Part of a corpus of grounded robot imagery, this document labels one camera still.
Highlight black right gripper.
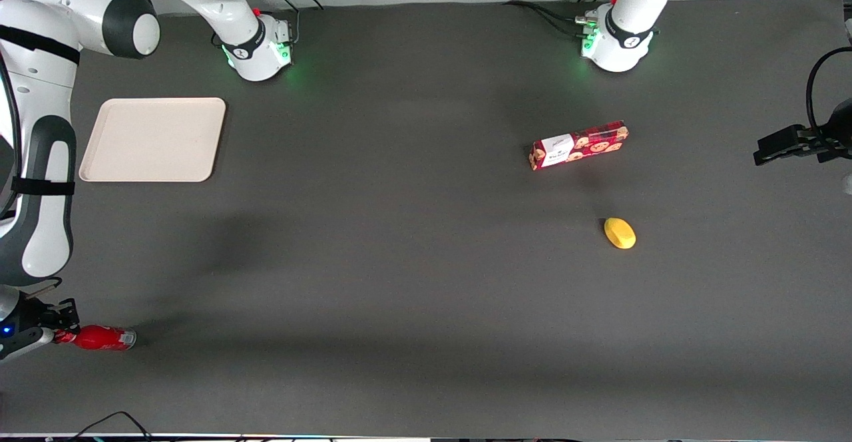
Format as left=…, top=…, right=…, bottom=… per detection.
left=0, top=286, right=81, bottom=349

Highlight black left arm base cables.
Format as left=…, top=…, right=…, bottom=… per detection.
left=501, top=0, right=616, bottom=38

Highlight black looped gripper cable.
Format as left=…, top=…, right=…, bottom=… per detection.
left=805, top=47, right=852, bottom=138

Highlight red coke bottle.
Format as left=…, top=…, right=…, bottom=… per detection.
left=55, top=324, right=138, bottom=352

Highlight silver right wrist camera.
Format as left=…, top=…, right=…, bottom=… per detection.
left=0, top=326, right=55, bottom=363

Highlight black cable at table edge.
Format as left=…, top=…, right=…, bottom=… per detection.
left=65, top=411, right=155, bottom=442

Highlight yellow lemon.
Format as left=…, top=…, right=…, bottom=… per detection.
left=603, top=217, right=638, bottom=251

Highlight beige plastic tray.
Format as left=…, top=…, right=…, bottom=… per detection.
left=78, top=97, right=228, bottom=184

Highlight red tartan cookie box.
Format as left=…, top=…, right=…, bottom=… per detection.
left=529, top=120, right=630, bottom=172

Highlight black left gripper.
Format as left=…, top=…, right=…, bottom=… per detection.
left=753, top=98, right=852, bottom=166

